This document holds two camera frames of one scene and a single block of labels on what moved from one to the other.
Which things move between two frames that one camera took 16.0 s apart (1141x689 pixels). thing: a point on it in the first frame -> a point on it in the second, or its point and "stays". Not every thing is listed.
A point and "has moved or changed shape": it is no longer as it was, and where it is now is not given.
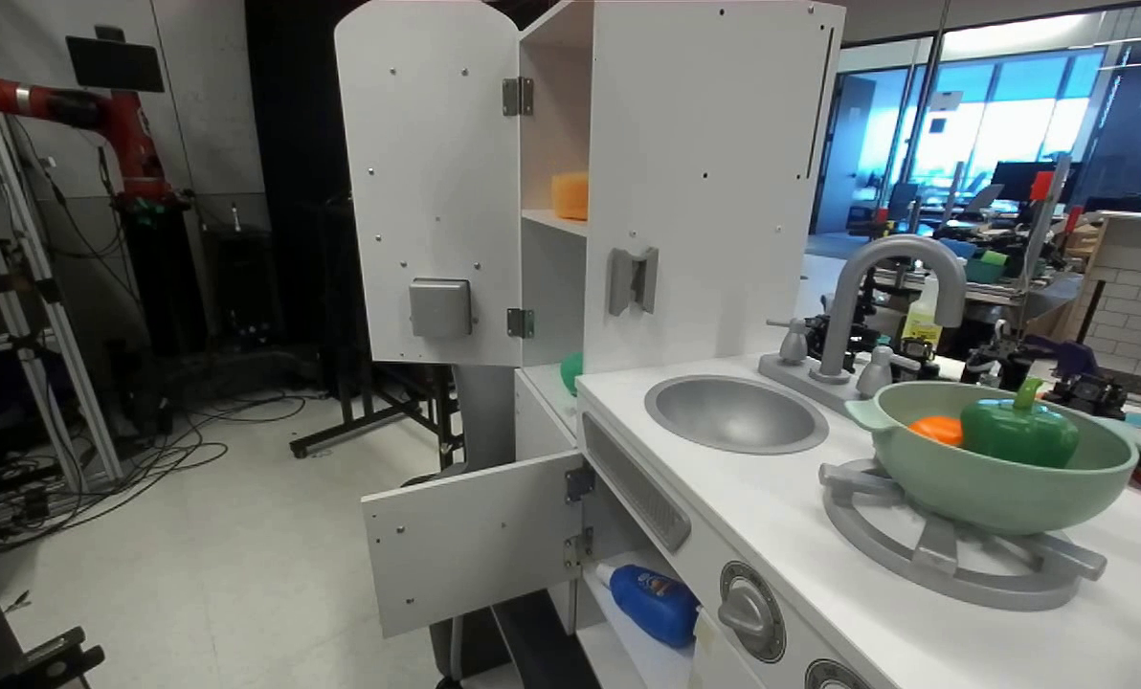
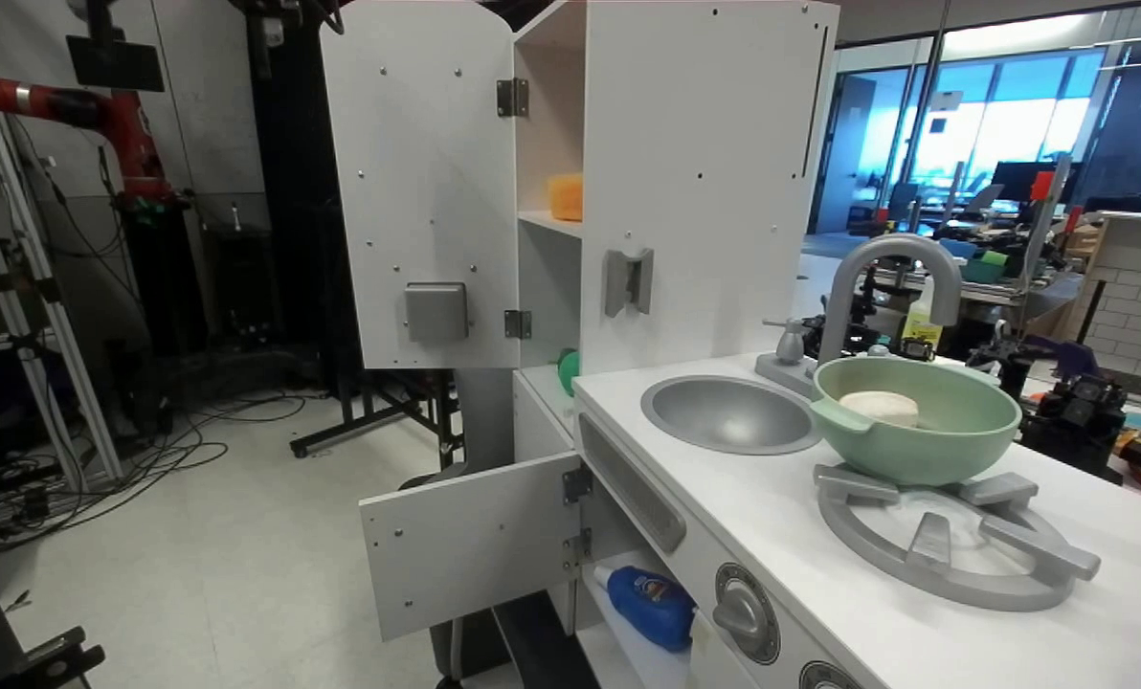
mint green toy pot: (994, 456) has moved or changed shape
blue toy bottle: (656, 600) stays
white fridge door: (433, 131) stays
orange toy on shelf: (571, 202) stays
